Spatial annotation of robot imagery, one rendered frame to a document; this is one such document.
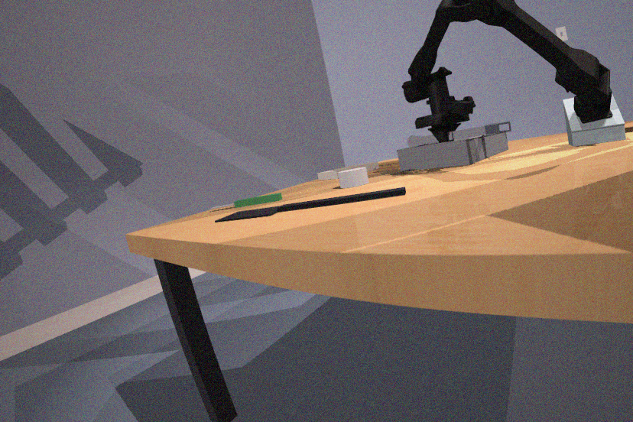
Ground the grey short cylinder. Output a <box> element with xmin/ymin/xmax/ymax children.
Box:
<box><xmin>338</xmin><ymin>167</ymin><xmax>368</xmax><ymax>188</ymax></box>

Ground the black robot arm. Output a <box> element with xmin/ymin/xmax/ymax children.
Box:
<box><xmin>401</xmin><ymin>0</ymin><xmax>612</xmax><ymax>124</ymax></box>

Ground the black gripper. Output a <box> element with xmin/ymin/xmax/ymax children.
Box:
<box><xmin>415</xmin><ymin>93</ymin><xmax>470</xmax><ymax>143</ymax></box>

